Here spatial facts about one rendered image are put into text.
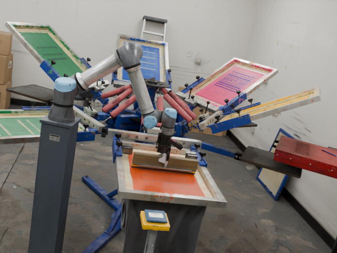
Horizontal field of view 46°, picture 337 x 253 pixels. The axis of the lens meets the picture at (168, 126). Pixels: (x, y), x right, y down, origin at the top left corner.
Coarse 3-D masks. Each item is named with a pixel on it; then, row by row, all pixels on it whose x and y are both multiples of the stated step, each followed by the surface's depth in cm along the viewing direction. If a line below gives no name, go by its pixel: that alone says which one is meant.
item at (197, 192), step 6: (174, 156) 278; (186, 174) 251; (192, 174) 252; (192, 180) 243; (192, 186) 235; (198, 186) 236; (174, 192) 222; (180, 192) 224; (186, 192) 225; (192, 192) 227; (198, 192) 228
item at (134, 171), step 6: (132, 156) 263; (132, 168) 244; (132, 174) 235; (138, 174) 237; (138, 180) 229; (138, 186) 221; (144, 186) 222; (150, 186) 224; (162, 192) 219; (168, 192) 221
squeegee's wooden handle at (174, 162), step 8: (136, 152) 243; (136, 160) 243; (144, 160) 243; (152, 160) 244; (168, 160) 246; (176, 160) 246; (184, 160) 247; (192, 160) 248; (184, 168) 249; (192, 168) 250
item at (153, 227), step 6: (144, 216) 191; (144, 222) 185; (150, 222) 186; (156, 222) 187; (168, 222) 189; (144, 228) 184; (150, 228) 185; (156, 228) 185; (162, 228) 186; (168, 228) 186; (150, 234) 191; (156, 234) 192; (150, 240) 192; (150, 246) 193; (144, 252) 195; (150, 252) 194
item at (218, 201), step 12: (144, 144) 279; (120, 156) 249; (120, 168) 231; (204, 168) 256; (120, 180) 215; (204, 180) 246; (120, 192) 203; (132, 192) 204; (144, 192) 207; (156, 192) 209; (216, 192) 224; (192, 204) 212; (204, 204) 213; (216, 204) 214
